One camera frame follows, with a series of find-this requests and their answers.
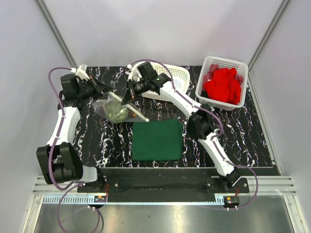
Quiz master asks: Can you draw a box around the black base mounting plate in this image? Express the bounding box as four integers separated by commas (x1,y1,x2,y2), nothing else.
78,167,250,204

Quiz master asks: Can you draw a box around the white oval perforated basket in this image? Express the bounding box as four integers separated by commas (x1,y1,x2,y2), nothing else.
130,63,190,101

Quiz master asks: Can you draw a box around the pink cloth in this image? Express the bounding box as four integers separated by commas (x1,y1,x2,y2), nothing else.
203,64,244,84

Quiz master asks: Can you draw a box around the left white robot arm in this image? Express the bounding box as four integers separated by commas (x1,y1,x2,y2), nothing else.
36,64,112,192

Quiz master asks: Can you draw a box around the folded green cloth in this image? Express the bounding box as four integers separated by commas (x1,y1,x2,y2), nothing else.
132,119,183,161

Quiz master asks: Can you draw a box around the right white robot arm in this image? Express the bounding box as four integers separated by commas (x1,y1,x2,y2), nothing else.
122,59,242,193

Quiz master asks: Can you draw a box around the green fake melon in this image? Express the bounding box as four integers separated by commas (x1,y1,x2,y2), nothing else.
104,100,129,124

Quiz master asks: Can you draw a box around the red cloth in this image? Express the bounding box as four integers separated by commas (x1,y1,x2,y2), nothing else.
203,68,242,105

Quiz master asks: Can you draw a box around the clear zip top bag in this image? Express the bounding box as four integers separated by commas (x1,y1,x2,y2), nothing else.
92,92,149,124

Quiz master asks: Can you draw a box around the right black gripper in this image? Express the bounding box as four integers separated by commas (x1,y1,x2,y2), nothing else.
121,79,149,106

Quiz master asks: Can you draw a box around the white rectangular perforated basket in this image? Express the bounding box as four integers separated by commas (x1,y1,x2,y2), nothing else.
195,56,248,111

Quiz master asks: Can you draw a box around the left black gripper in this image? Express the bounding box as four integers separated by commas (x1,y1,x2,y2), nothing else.
77,75,114,100

